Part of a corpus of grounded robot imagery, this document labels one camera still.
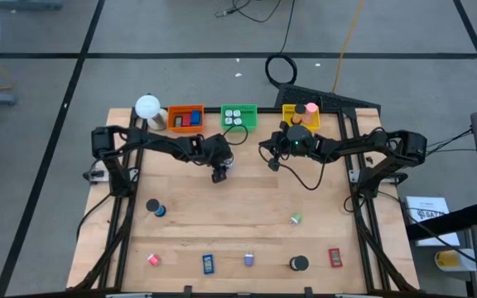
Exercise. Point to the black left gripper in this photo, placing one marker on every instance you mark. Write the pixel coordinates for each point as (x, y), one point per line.
(218, 149)

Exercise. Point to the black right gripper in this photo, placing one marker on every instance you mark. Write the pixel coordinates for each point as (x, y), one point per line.
(284, 147)

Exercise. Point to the white USB charger blue rim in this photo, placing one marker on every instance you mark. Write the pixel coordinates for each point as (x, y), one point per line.
(228, 121)

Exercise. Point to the white USB charger purple rim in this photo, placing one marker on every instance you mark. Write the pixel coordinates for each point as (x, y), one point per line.
(229, 113)
(249, 259)
(237, 121)

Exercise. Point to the plain blue rectangular case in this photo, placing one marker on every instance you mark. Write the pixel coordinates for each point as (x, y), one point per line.
(196, 118)

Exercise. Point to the orange spool with black cap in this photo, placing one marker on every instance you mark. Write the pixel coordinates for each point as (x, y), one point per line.
(300, 109)

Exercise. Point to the black case with label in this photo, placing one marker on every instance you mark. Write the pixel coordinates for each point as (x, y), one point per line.
(178, 121)

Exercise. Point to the pink spool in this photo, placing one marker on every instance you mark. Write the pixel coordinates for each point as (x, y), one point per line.
(311, 109)

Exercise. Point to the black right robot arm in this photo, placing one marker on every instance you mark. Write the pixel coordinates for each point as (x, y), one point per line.
(354, 145)

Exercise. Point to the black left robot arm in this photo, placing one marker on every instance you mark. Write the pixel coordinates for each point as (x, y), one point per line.
(155, 145)

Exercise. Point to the yellow plastic basket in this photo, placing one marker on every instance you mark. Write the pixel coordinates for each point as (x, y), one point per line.
(287, 116)

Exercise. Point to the green plastic basket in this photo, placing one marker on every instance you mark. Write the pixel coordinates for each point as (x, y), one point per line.
(249, 118)

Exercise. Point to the orange plastic basket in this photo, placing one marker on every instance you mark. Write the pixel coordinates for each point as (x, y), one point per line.
(171, 113)

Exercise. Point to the black perforated panel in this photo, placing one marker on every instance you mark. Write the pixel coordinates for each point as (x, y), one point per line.
(304, 96)

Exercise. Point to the white mushroom-shaped table lamp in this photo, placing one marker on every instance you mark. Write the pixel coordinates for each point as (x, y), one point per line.
(147, 105)

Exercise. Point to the blue spool with black cap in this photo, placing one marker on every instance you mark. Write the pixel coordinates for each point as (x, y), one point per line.
(154, 205)

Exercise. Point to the small black clip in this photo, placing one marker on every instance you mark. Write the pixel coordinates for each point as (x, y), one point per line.
(369, 159)

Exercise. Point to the blue case with label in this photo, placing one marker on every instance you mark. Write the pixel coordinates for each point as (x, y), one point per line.
(208, 263)

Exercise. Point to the dark spool with black cap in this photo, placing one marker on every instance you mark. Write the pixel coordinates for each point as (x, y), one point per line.
(299, 262)

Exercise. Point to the red case with label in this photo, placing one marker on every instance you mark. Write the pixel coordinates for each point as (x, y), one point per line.
(335, 257)

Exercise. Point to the white USB charger pink rim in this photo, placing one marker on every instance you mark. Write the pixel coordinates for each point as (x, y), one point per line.
(153, 259)

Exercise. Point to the small black clamp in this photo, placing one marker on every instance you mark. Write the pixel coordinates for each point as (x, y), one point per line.
(187, 289)
(308, 291)

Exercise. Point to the white printed booklet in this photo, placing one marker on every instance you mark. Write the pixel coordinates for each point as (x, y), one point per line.
(427, 207)

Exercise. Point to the black slanted bar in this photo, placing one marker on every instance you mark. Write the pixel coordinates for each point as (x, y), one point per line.
(449, 221)

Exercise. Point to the yellow roll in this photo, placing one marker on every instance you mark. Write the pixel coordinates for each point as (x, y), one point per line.
(447, 260)

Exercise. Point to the grey furniture foot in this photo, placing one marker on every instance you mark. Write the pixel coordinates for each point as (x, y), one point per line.
(27, 4)

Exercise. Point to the black aluminium table frame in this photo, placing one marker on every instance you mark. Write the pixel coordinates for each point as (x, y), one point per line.
(270, 110)

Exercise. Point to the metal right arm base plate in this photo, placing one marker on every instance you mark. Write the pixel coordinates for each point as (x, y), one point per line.
(352, 176)

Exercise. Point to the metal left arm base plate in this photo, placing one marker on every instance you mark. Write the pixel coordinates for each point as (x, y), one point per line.
(96, 176)

